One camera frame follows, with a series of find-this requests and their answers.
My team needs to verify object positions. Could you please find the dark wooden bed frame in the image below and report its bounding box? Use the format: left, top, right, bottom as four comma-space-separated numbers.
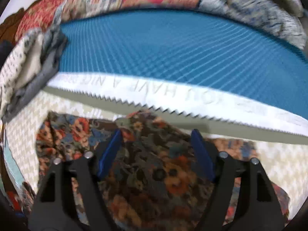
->
0, 8, 26, 46

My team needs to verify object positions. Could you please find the chevron patterned bedspread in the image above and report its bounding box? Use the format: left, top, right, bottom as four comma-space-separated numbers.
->
5, 9, 307, 218

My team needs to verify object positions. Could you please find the grey folded cloth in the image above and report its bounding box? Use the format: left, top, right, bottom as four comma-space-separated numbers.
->
1, 23, 68, 123

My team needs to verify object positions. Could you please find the floral patterned garment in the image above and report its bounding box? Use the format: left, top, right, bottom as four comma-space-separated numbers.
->
35, 112, 289, 230

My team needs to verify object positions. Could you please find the red patchwork quilt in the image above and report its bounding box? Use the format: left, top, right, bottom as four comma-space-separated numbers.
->
15, 0, 306, 49

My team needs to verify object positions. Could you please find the white dotted folded blanket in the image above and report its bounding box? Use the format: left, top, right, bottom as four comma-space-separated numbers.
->
1, 28, 44, 116

